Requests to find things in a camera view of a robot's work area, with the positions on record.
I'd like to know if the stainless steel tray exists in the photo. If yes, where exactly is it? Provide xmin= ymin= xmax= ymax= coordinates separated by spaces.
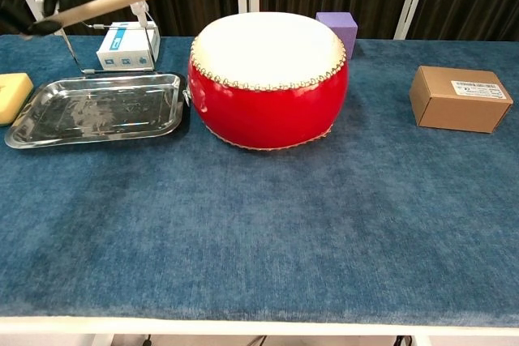
xmin=3 ymin=72 xmax=191 ymax=149

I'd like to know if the yellow sponge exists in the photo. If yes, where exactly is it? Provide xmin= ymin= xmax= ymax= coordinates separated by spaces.
xmin=0 ymin=72 xmax=35 ymax=127

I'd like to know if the white and blue carton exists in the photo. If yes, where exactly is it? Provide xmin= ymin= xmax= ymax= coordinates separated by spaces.
xmin=96 ymin=20 xmax=161 ymax=72

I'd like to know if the red drum with white head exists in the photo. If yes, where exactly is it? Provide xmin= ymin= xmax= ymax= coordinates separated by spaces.
xmin=187 ymin=11 xmax=350 ymax=152

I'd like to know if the purple foam block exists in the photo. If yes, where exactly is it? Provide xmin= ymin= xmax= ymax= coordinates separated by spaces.
xmin=315 ymin=11 xmax=359 ymax=60

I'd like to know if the blue velvet table cloth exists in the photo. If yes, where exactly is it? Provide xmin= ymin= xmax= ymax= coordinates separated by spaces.
xmin=0 ymin=33 xmax=519 ymax=329

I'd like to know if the brown cardboard box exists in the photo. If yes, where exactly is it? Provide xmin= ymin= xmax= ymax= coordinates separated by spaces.
xmin=408 ymin=65 xmax=514 ymax=134

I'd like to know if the wire stand with white clips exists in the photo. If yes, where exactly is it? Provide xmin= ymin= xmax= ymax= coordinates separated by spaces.
xmin=34 ymin=0 xmax=161 ymax=75

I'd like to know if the white table frame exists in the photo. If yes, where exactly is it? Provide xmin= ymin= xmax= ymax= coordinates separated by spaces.
xmin=0 ymin=315 xmax=519 ymax=346

